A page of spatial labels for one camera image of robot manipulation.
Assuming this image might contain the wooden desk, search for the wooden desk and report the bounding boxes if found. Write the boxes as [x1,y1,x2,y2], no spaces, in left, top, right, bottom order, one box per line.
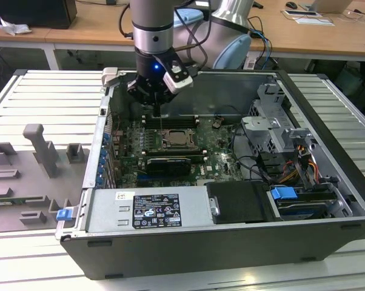
[0,0,365,61]

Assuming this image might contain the CPU socket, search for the CPU socket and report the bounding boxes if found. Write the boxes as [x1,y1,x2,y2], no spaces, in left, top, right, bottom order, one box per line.
[159,127,199,151]

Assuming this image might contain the crumpled white paper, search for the crumpled white paper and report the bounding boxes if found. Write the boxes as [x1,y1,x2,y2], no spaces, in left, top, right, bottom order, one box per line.
[0,16,32,36]

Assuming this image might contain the black and white tablet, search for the black and white tablet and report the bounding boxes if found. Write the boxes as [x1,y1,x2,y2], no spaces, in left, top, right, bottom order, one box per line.
[281,8,320,18]

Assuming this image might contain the grey parts rack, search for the grey parts rack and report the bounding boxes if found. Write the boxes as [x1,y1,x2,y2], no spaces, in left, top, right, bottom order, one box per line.
[0,123,91,234]

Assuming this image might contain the black open PC case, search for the black open PC case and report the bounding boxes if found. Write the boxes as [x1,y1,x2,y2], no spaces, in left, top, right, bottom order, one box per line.
[54,67,365,281]

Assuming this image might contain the grey laptop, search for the grey laptop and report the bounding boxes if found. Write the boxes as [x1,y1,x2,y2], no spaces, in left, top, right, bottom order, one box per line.
[300,0,353,15]

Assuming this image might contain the green motherboard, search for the green motherboard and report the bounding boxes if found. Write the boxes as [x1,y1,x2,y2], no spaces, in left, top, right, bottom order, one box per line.
[111,116,247,187]

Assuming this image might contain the orange and yellow wires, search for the orange and yellow wires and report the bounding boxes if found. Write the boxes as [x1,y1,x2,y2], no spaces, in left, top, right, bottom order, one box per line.
[279,160,320,184]

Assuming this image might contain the black internal cable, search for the black internal cable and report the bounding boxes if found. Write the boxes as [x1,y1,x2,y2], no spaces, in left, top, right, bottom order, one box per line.
[230,124,272,186]

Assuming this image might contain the black power supply label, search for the black power supply label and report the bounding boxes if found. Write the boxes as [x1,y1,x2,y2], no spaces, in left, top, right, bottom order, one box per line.
[131,191,181,229]

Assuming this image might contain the silver metal drive cage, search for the silver metal drive cage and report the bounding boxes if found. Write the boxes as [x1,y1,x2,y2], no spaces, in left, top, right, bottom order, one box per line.
[240,83,313,154]

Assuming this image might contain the white paper sheet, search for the white paper sheet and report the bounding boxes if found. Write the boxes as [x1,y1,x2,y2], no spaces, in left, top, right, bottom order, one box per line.
[294,16,335,27]

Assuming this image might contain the silver power supply unit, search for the silver power supply unit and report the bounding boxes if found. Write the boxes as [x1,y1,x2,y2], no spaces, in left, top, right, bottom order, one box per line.
[87,186,215,234]

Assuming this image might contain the black plastic shroud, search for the black plastic shroud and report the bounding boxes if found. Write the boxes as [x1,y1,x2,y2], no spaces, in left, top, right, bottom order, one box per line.
[206,180,274,225]

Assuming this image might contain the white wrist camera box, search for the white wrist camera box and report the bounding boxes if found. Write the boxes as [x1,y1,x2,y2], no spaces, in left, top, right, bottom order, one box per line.
[162,59,193,94]

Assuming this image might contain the black box on desk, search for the black box on desk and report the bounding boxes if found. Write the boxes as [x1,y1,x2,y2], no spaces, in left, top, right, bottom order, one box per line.
[0,0,78,30]

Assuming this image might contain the black graphics card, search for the black graphics card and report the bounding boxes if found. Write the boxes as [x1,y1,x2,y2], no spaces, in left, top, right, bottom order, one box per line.
[146,156,192,177]

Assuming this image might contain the blue cable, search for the blue cable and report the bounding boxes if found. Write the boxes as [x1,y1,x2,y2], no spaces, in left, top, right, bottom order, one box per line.
[250,27,273,70]

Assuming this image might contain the blue plastic clip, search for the blue plastic clip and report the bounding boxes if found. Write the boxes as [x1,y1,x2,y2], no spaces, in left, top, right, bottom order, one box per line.
[56,208,73,221]

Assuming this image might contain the blue disk carrier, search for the blue disk carrier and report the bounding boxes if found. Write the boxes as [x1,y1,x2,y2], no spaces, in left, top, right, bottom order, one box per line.
[269,186,335,221]

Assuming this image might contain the grey case latch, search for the grey case latch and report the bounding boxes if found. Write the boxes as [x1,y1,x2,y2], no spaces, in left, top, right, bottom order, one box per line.
[101,67,119,89]

